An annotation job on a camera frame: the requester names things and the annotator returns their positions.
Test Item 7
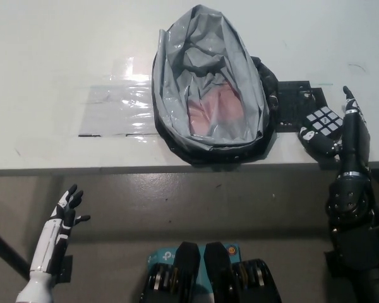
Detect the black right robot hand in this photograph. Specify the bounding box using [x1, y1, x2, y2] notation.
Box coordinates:
[298, 85, 372, 177]

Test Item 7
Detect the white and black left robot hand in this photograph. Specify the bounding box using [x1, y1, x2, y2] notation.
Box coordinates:
[30, 184, 92, 274]

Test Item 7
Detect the Rubik's cube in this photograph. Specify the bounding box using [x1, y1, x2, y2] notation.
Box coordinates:
[305, 108, 344, 137]

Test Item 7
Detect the grey plastic bag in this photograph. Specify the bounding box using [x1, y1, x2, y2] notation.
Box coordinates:
[151, 6, 279, 167]

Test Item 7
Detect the pink item inside bag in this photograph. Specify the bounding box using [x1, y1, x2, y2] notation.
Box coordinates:
[188, 83, 246, 135]

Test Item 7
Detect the black square mat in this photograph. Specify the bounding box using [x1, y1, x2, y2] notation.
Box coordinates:
[276, 81, 333, 133]

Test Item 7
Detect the teal robot body top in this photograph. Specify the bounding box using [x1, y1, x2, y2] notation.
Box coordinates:
[146, 242, 241, 285]

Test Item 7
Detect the black ribbed left robot body block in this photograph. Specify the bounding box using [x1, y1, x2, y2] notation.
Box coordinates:
[140, 241, 206, 303]

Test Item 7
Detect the transparent plastic sheet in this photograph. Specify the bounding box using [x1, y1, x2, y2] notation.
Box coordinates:
[78, 56, 160, 138]

